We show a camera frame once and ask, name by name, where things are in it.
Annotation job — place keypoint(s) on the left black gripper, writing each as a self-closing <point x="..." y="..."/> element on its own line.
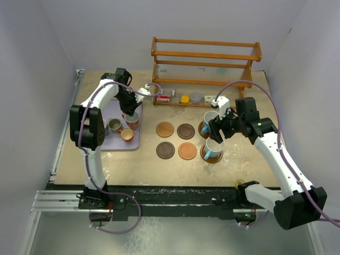
<point x="130" y="109"/>

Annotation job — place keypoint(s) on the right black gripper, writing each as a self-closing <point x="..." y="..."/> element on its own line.
<point x="215" y="124"/>

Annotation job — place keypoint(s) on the teal mug white inside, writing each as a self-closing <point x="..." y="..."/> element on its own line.
<point x="210" y="115"/>

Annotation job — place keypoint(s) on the brown red mug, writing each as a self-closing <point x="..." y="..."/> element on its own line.
<point x="132" y="121"/>

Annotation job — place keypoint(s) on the ringed brown wooden coaster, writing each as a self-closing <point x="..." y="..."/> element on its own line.
<point x="200" y="128"/>

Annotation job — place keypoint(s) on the light blue tall mug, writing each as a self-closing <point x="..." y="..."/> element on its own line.
<point x="212" y="148"/>

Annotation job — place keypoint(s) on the orange copper small cup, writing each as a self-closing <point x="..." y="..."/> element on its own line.
<point x="127" y="134"/>

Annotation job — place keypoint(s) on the dark walnut coaster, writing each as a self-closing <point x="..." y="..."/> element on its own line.
<point x="185" y="131"/>

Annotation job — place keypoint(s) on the grey blue mug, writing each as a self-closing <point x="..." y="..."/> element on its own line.
<point x="106" y="128"/>

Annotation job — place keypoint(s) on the orange terracotta coaster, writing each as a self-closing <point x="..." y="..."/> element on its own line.
<point x="187" y="150"/>

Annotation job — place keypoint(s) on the light wood coaster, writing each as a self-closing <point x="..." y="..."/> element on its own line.
<point x="164" y="129"/>

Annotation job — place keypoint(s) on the dark brown coaster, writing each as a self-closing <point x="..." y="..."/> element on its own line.
<point x="165" y="150"/>

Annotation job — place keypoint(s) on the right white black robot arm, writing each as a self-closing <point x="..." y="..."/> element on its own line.
<point x="298" y="202"/>

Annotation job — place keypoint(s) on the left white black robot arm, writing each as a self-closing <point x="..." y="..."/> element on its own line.
<point x="87" y="129"/>

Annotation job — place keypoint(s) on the olive green small cup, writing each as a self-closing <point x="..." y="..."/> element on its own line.
<point x="114" y="125"/>

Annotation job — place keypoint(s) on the green white long box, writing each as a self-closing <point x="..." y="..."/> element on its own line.
<point x="208" y="99"/>

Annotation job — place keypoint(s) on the red white small box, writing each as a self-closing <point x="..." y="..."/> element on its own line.
<point x="161" y="98"/>

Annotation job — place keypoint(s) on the lavender plastic tray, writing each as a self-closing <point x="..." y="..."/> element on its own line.
<point x="113" y="141"/>

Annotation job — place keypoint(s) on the yellow small object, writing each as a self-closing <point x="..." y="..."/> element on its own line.
<point x="185" y="99"/>

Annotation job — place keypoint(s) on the yellow tape roll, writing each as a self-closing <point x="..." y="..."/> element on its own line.
<point x="238" y="182"/>

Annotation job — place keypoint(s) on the wooden three-tier shelf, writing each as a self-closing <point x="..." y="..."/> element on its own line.
<point x="204" y="63"/>

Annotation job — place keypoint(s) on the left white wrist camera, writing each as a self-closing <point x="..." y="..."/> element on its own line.
<point x="142" y="93"/>

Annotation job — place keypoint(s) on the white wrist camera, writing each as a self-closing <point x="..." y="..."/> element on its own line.
<point x="222" y="104"/>
<point x="142" y="93"/>

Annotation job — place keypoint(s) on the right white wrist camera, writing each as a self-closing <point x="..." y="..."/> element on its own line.
<point x="222" y="104"/>

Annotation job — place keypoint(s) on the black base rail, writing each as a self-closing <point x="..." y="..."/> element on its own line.
<point x="124" y="201"/>

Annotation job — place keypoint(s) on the aluminium frame rail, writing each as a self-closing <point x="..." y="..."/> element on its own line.
<point x="51" y="202"/>

